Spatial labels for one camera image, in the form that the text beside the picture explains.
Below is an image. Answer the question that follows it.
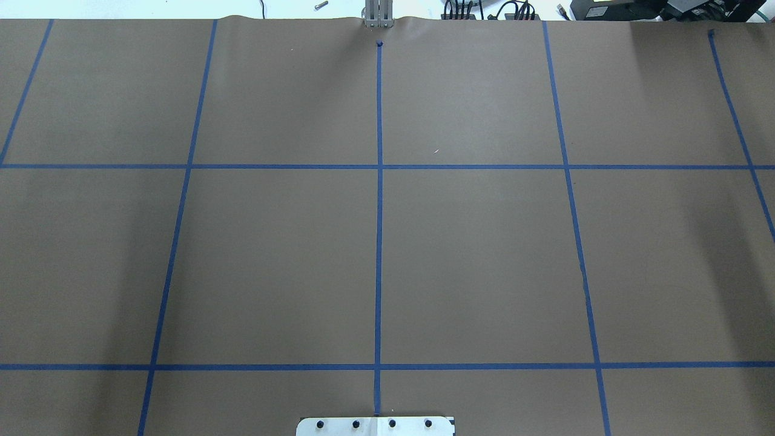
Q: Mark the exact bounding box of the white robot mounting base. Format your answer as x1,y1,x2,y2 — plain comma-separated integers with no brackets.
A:
295,416,456,435

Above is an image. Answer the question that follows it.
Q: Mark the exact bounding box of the aluminium frame post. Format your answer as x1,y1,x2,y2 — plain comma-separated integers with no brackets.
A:
363,0,395,28

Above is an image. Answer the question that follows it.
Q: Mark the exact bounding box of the black cable bundle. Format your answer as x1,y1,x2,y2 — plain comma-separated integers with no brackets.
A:
441,0,542,22

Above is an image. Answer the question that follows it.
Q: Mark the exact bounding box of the black electronics box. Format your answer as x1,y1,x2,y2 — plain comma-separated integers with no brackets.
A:
570,1,766,22

